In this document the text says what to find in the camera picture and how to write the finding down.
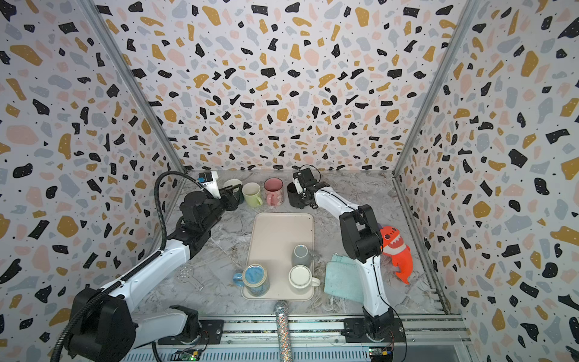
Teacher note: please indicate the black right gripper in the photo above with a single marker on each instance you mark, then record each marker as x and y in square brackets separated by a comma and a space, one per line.
[300, 191]

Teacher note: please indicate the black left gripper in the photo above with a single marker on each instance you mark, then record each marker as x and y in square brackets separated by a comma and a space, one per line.
[228, 199]

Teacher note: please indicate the black mug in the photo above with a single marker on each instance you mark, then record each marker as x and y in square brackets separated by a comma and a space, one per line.
[294, 198]

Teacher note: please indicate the light green mug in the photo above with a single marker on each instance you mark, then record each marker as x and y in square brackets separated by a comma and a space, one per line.
[252, 195]

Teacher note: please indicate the pink ghost mug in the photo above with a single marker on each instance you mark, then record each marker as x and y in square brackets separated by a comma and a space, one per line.
[274, 192]

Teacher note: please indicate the grey mug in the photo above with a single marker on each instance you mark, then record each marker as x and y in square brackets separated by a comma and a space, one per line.
[301, 256]

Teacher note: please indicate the white mug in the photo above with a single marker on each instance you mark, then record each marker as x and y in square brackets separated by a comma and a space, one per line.
[302, 280]

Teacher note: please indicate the dark green mug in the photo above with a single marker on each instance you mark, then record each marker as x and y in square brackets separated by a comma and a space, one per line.
[233, 183]

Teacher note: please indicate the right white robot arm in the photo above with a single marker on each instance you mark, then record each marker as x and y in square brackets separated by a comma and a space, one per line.
[361, 240]

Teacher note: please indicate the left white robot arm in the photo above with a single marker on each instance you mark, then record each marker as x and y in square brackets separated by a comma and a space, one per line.
[103, 327]

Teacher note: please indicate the blue glazed mug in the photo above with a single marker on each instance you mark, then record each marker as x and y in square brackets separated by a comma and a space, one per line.
[254, 278]

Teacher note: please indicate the beige plastic tray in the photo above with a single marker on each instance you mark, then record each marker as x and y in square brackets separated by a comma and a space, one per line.
[274, 237]

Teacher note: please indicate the clear plastic slotted spatula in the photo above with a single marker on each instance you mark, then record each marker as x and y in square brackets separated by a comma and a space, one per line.
[186, 275]

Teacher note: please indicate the teal cloth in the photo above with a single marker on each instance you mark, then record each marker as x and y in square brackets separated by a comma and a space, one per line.
[342, 279]

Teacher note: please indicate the red plush monster toy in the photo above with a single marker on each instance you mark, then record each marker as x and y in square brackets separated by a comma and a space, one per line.
[400, 254]

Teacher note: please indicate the glittery tube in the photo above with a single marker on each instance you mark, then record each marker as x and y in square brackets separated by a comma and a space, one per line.
[283, 331]

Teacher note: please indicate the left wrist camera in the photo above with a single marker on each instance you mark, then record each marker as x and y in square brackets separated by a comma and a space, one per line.
[208, 181]

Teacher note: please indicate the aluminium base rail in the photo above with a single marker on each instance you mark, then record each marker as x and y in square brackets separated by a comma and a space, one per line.
[323, 338]

